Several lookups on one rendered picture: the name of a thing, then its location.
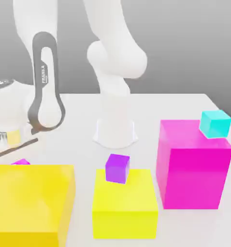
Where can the small purple cube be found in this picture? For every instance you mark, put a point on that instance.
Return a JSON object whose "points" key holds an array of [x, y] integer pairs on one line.
{"points": [[117, 169]]}

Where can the small magenta cube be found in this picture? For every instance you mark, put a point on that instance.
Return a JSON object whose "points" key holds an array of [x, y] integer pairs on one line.
{"points": [[21, 162]]}

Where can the large magenta box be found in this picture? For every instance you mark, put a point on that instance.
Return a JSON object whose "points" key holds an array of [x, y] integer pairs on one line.
{"points": [[192, 169]]}

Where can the large lemon yellow box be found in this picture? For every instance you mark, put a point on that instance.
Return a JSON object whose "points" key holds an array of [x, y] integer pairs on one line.
{"points": [[125, 208]]}

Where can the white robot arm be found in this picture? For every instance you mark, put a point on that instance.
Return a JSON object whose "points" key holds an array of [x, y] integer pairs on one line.
{"points": [[115, 57]]}

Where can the small cyan cube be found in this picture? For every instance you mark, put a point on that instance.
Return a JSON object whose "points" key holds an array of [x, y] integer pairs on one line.
{"points": [[215, 124]]}

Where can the large golden yellow box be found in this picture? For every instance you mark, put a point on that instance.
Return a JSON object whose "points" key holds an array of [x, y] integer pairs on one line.
{"points": [[28, 200]]}

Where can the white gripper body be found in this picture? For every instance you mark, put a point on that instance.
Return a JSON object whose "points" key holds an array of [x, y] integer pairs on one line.
{"points": [[18, 149]]}

